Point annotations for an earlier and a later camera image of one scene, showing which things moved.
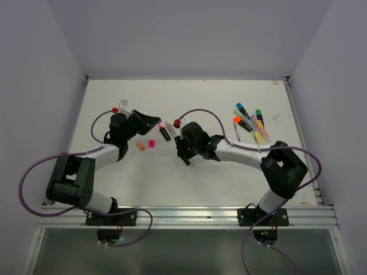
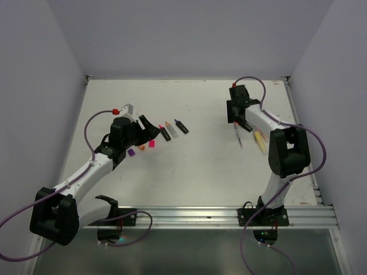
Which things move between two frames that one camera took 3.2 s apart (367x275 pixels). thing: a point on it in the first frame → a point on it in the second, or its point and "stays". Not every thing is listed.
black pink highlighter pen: x=165 y=134 stays
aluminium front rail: x=190 y=217 stays
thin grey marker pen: x=237 y=132 stays
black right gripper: x=181 y=149 → x=231 y=114
